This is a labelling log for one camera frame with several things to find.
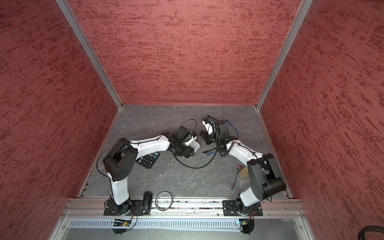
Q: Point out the brown spice jar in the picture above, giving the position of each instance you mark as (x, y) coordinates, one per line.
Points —
(244, 173)

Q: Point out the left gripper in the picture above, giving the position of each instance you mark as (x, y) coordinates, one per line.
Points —
(187, 153)

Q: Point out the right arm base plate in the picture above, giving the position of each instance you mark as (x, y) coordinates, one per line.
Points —
(233, 208)

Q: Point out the black calculator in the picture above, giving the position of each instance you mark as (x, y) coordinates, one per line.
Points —
(148, 161)

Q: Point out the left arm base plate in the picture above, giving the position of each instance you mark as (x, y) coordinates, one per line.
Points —
(127, 208)

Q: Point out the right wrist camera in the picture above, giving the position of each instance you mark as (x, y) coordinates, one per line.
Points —
(210, 127)

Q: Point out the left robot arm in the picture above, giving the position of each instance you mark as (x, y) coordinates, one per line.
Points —
(120, 158)

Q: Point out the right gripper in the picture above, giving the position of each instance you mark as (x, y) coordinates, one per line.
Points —
(206, 138)

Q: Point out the white small network switch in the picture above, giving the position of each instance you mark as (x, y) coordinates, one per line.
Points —
(194, 145)

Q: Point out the aluminium front rail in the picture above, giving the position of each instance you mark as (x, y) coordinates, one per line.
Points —
(202, 208)

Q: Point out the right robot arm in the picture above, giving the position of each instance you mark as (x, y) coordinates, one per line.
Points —
(265, 177)

